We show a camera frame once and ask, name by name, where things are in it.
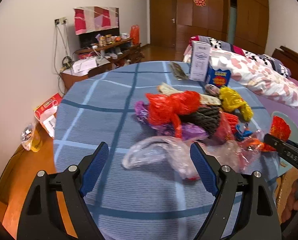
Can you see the wooden headboard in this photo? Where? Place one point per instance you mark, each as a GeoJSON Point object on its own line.
{"type": "Point", "coordinates": [289, 58]}

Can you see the purple snack bag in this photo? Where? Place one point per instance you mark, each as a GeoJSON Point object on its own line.
{"type": "Point", "coordinates": [189, 131]}

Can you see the cluttered wooden tv stand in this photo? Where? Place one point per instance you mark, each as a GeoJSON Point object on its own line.
{"type": "Point", "coordinates": [97, 60]}

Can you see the pink grey crumpled cloth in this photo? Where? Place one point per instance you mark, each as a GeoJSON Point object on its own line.
{"type": "Point", "coordinates": [212, 90]}

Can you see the clear plastic bag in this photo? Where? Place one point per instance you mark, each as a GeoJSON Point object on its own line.
{"type": "Point", "coordinates": [177, 152]}

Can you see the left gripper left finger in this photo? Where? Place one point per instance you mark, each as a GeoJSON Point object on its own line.
{"type": "Point", "coordinates": [41, 217]}

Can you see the red patchwork covered television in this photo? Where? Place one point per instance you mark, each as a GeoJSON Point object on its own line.
{"type": "Point", "coordinates": [92, 19]}

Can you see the wooden door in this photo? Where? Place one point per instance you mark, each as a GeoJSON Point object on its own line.
{"type": "Point", "coordinates": [163, 23]}

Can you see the wall power socket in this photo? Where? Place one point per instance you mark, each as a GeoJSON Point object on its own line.
{"type": "Point", "coordinates": [62, 20]}

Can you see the dark flat snack packet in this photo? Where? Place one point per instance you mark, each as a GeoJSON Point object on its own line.
{"type": "Point", "coordinates": [177, 71]}

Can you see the yellow plastic bag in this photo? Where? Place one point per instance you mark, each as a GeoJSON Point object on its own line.
{"type": "Point", "coordinates": [231, 101]}

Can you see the red white cardboard box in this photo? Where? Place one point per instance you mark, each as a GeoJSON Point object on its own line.
{"type": "Point", "coordinates": [46, 114]}

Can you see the white tall carton box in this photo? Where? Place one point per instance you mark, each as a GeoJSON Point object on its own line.
{"type": "Point", "coordinates": [199, 61]}

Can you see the brown wooden wardrobe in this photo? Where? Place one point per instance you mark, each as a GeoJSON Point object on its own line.
{"type": "Point", "coordinates": [243, 23]}

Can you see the black knit cloth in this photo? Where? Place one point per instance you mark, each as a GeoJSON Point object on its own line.
{"type": "Point", "coordinates": [208, 118]}

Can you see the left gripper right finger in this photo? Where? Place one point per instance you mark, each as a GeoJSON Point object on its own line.
{"type": "Point", "coordinates": [243, 207]}

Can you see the red wall decoration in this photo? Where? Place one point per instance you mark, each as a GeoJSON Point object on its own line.
{"type": "Point", "coordinates": [200, 3]}

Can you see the folded patterned blankets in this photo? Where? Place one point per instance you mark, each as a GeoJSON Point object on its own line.
{"type": "Point", "coordinates": [264, 59]}

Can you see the red knit cloth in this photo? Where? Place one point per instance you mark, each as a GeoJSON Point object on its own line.
{"type": "Point", "coordinates": [227, 127]}

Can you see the red plastic bag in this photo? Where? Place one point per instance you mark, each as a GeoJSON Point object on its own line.
{"type": "Point", "coordinates": [279, 129]}

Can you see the wicker chair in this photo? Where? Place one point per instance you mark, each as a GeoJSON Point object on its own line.
{"type": "Point", "coordinates": [285, 194]}

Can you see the orange plastic bag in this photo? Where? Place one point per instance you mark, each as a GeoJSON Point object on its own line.
{"type": "Point", "coordinates": [135, 34]}

